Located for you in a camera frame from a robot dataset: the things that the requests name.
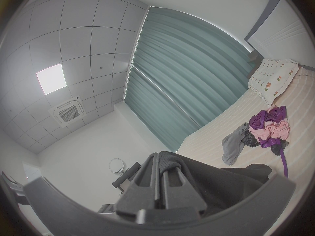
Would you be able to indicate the blue-green curtain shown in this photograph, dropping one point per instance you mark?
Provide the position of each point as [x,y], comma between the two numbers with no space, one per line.
[187,58]
[157,112]

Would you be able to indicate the bed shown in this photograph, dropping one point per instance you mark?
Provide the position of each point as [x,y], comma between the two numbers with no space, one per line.
[246,131]

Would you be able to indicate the pile of clothes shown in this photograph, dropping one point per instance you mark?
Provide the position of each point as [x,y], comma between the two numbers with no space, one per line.
[275,129]

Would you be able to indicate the grey garment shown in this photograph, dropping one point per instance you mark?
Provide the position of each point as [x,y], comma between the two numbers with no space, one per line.
[232,146]

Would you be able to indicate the grey bedside table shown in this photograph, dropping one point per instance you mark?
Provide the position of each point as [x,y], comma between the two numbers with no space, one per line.
[253,56]

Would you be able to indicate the square ceiling light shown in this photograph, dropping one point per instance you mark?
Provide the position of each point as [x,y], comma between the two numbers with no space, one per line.
[51,79]

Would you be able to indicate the black T-shirt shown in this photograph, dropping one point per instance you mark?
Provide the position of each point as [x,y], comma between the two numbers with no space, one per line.
[211,183]

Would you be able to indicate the white ceiling air conditioner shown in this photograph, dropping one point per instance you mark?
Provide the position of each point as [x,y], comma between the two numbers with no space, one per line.
[67,112]

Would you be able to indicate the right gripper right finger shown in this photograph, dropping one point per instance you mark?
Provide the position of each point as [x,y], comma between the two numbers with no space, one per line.
[166,195]

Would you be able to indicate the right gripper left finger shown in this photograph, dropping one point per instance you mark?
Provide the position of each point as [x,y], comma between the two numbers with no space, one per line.
[142,193]

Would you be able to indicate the white printed pillow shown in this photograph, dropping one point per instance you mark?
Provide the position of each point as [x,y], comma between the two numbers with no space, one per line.
[270,80]

